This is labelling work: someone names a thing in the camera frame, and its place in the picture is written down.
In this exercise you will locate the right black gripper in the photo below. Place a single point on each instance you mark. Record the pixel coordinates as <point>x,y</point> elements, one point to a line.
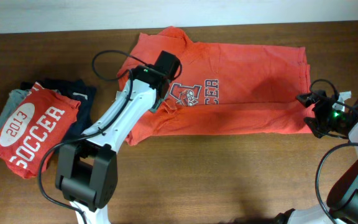
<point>327,103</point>

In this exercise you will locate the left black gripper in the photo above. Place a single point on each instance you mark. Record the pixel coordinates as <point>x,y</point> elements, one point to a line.
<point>155,106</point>

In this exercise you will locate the orange McKinney Boyd soccer t-shirt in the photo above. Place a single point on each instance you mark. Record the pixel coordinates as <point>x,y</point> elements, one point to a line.
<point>224,88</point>

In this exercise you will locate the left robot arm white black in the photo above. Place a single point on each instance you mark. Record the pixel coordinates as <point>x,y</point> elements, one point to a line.
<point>87,166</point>

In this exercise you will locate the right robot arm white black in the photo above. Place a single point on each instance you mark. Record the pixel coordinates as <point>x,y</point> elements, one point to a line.
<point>341,205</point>

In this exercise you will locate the folded navy blue shirt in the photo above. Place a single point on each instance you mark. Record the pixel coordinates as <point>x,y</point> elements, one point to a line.
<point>79,118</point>

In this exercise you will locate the folded red 2013 soccer shirt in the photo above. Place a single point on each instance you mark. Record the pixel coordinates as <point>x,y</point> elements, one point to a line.
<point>18,159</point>

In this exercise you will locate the folded grey shirt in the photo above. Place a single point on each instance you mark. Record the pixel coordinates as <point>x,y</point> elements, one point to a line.
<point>15,98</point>

